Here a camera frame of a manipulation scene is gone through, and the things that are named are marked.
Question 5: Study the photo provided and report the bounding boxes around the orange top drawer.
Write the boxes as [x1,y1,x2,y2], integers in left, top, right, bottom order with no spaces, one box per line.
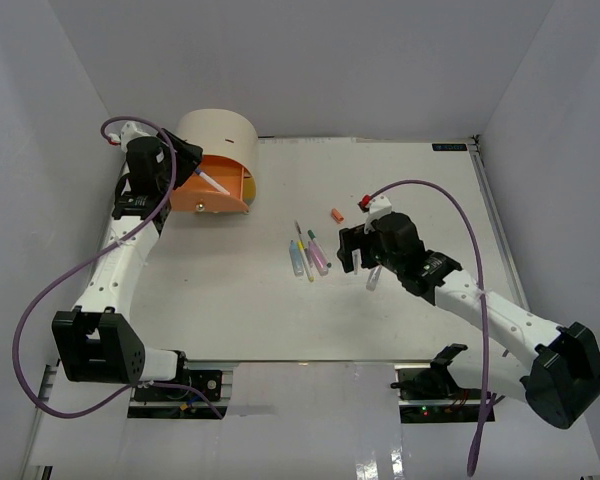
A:
[170,155,253,213]

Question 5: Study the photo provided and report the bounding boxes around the blue capped white marker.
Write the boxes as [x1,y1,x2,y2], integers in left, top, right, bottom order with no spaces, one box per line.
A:
[195,168,230,195]

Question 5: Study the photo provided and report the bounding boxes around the green capped pen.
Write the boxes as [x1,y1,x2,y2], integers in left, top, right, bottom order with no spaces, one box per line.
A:
[308,229,332,269]

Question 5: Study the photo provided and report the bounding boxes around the yellow pen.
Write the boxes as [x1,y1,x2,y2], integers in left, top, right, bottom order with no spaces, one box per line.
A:
[298,240,314,283]

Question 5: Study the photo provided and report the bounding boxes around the thin grey pen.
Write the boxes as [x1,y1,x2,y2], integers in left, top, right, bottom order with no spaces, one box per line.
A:
[294,220,305,251]

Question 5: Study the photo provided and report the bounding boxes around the yellow drawer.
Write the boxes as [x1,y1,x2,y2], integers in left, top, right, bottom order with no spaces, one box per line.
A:
[242,176,257,206]

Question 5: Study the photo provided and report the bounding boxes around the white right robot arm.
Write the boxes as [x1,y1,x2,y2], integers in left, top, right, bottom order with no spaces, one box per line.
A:
[337,212,600,429]

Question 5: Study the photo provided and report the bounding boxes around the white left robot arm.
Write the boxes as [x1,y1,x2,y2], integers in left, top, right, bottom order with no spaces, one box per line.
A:
[52,121,202,399]

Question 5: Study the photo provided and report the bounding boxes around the beige cylindrical drawer organizer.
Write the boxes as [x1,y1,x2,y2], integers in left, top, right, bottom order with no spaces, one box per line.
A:
[176,109,259,179]

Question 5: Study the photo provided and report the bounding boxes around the orange capped clear highlighter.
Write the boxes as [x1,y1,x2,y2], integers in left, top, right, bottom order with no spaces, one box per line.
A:
[366,265,382,292]

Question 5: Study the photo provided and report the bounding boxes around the orange pen cap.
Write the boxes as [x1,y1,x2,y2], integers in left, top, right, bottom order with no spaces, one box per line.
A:
[331,208,344,224]

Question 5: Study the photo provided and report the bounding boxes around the pink highlighter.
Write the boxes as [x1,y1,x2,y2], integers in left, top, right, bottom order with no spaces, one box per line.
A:
[309,241,329,276]

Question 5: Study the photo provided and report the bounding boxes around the blue highlighter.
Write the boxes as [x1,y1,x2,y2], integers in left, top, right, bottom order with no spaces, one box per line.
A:
[289,241,304,277]

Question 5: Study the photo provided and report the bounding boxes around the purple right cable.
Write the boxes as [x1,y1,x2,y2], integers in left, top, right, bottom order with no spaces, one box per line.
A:
[364,179,496,477]

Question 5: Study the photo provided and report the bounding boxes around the purple cable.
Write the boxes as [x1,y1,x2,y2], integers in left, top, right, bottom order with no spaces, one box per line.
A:
[364,179,496,477]
[12,116,226,420]

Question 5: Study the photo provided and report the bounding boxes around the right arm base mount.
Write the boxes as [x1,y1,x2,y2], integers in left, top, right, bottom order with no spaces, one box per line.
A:
[390,343,481,425]

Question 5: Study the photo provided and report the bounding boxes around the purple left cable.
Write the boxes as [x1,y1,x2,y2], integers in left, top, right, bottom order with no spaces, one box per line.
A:
[12,116,226,420]

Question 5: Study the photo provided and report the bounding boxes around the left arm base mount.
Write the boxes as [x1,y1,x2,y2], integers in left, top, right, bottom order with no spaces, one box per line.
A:
[127,369,230,420]

